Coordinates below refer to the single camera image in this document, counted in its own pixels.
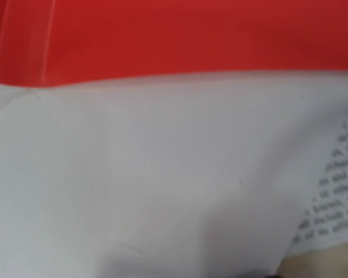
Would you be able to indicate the white paper sheet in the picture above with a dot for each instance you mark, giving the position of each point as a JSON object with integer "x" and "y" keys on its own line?
{"x": 183, "y": 176}

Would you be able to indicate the red file folder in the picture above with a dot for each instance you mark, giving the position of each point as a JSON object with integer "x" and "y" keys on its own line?
{"x": 51, "y": 43}

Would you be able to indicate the printed text paper sheet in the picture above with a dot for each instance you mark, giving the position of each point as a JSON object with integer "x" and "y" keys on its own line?
{"x": 325, "y": 223}

